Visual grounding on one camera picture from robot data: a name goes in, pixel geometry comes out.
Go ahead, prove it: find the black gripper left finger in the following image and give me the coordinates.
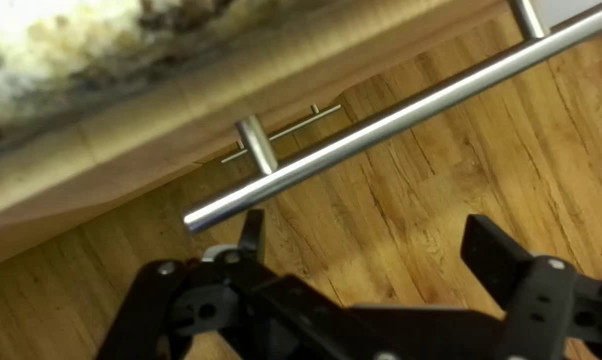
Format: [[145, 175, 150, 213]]
[[96, 208, 281, 360]]

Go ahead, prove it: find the silver cabinet door handle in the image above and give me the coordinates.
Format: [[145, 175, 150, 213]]
[[220, 102, 343, 167]]

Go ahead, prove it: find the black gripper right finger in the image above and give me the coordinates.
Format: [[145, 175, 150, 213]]
[[457, 213, 602, 360]]

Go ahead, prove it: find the silver bar drawer handle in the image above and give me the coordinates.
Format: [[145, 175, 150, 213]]
[[180, 0, 602, 236]]

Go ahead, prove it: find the wooden vanity cabinet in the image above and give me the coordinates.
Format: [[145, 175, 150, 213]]
[[0, 0, 518, 274]]

